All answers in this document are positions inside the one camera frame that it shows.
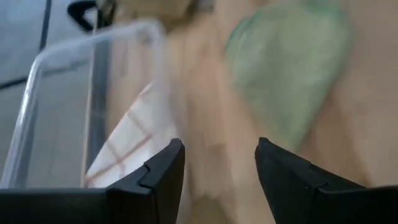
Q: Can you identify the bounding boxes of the white plaid towel orange stripes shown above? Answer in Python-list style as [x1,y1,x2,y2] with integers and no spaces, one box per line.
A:
[83,80,180,189]

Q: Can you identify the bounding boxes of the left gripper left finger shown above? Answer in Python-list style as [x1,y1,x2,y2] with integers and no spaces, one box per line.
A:
[106,138,187,224]

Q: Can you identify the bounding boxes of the light green towel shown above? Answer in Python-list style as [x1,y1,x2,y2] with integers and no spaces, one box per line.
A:
[224,0,354,152]

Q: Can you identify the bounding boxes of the clear plastic bin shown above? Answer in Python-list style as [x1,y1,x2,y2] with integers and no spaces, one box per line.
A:
[0,17,167,190]

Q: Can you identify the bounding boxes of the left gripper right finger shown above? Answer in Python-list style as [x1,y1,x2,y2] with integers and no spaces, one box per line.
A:
[254,136,367,224]

